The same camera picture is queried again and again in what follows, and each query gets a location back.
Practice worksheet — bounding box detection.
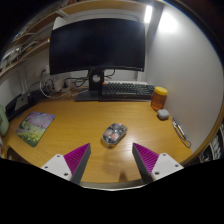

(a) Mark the pale green plush object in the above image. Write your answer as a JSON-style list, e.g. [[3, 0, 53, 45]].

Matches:
[[0, 104, 10, 137]]

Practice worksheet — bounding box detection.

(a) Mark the silver mini computer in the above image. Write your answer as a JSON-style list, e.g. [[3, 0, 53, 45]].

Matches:
[[14, 93, 31, 111]]

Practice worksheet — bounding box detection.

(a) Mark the black desk stand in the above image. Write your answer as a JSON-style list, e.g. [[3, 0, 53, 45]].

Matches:
[[4, 90, 44, 122]]

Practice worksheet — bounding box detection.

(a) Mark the transparent grey computer mouse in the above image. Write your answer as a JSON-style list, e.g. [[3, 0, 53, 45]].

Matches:
[[101, 122, 129, 146]]

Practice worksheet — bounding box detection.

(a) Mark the thick white cable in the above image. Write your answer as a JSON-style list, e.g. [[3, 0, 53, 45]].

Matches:
[[39, 79, 76, 100]]

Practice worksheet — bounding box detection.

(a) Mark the pen with looped cord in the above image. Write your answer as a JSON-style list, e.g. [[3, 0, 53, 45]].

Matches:
[[171, 117, 192, 149]]

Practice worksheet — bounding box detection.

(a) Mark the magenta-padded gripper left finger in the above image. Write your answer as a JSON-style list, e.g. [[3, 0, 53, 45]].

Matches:
[[40, 142, 92, 186]]

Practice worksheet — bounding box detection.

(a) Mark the white power strip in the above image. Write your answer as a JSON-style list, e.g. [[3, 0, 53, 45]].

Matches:
[[51, 79, 73, 93]]

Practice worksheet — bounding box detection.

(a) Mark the wooden wall shelf unit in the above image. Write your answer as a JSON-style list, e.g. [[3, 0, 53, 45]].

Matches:
[[0, 0, 148, 79]]

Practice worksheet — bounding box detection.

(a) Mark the amber jar with yellow lid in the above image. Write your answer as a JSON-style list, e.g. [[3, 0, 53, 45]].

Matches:
[[150, 86, 169, 112]]

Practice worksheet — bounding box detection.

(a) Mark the floral landscape print mouse pad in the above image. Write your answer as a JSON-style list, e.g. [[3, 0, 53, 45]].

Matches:
[[15, 111, 56, 148]]

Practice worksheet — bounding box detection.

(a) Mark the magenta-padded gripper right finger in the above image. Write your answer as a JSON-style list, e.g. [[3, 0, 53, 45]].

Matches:
[[131, 142, 185, 185]]

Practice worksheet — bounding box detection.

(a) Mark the small grey earbud case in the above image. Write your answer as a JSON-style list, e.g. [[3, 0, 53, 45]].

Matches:
[[156, 108, 170, 121]]

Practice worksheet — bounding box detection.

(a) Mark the black mechanical keyboard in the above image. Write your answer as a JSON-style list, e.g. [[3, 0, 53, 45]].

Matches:
[[100, 81, 156, 102]]

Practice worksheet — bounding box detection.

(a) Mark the black curved computer monitor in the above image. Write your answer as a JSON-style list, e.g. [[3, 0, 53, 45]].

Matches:
[[48, 17, 147, 102]]

